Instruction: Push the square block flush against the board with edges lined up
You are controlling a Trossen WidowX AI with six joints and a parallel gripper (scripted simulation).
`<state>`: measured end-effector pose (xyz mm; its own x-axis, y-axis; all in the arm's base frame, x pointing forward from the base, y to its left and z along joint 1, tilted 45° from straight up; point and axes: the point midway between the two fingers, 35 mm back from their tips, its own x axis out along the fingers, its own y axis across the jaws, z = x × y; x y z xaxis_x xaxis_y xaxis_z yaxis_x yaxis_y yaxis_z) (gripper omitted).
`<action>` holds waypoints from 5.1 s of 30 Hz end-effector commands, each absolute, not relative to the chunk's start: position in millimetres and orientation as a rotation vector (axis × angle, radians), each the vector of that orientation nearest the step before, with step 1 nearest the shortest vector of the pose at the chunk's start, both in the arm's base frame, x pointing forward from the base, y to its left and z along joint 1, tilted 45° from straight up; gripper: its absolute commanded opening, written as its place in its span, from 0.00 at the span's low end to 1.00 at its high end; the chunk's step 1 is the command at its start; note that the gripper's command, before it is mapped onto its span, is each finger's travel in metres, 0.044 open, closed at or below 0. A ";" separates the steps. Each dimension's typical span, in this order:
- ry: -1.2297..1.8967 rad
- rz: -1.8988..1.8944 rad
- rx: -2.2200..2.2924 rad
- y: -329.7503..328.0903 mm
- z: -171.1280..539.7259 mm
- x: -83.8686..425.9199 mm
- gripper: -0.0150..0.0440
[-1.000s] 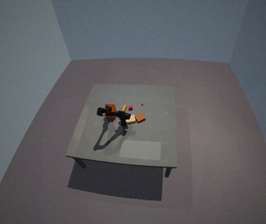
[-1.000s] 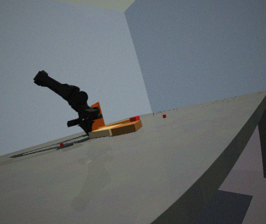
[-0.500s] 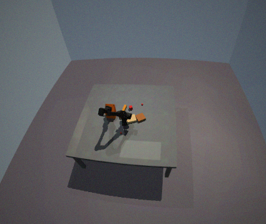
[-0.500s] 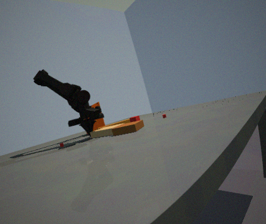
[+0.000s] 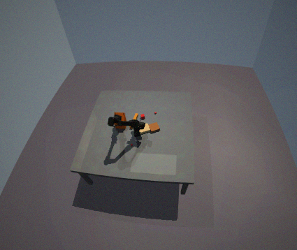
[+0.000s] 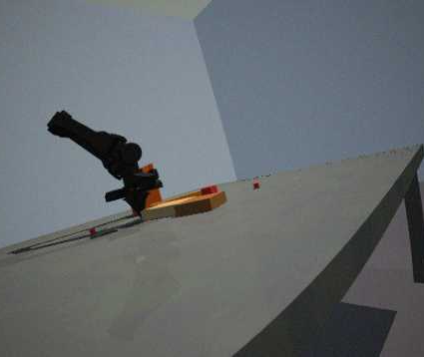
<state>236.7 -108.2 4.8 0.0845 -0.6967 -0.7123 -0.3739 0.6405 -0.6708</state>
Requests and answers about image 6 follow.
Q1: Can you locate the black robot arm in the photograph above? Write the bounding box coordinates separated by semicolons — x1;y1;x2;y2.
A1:
47;111;160;187

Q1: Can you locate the orange flat bar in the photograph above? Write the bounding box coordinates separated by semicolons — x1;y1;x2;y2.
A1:
149;190;202;207

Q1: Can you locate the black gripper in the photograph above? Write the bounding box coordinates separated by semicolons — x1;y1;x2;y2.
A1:
105;166;164;218

